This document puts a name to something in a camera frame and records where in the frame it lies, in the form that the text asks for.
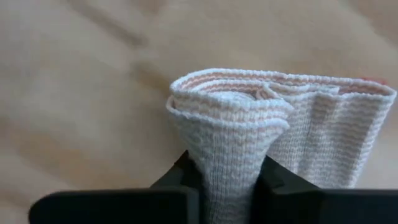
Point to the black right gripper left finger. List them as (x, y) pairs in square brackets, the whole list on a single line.
[(124, 207)]

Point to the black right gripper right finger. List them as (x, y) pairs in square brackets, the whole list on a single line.
[(326, 207)]

